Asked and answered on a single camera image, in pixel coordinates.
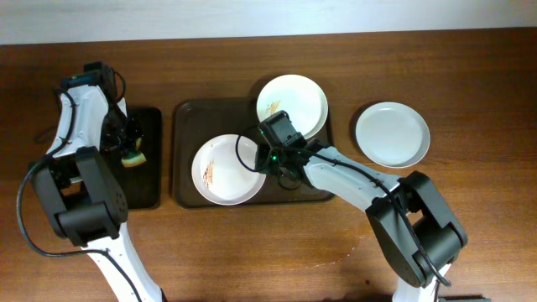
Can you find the large brown serving tray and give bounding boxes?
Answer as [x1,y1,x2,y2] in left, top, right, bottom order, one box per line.
[171,97,333,209]

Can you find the white plate top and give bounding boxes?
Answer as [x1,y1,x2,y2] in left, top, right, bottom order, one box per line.
[256,75,328,139]

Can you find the pale grey plate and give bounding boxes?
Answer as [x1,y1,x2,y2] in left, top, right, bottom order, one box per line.
[354,102,430,169]

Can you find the white plate bottom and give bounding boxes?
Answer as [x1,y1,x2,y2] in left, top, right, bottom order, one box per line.
[190,134,266,206]

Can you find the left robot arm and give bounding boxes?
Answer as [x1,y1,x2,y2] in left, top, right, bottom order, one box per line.
[17,62,166,301]

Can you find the white plate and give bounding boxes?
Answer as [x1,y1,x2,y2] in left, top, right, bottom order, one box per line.
[256,75,328,139]
[190,134,266,206]

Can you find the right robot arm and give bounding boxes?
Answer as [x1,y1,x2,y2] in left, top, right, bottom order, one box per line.
[254,111,468,301]

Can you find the green yellow sponge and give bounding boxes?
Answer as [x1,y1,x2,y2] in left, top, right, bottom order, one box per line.
[121,138,147,168]

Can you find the small black tray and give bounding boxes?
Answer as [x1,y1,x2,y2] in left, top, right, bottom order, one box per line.
[104,107,163,211]

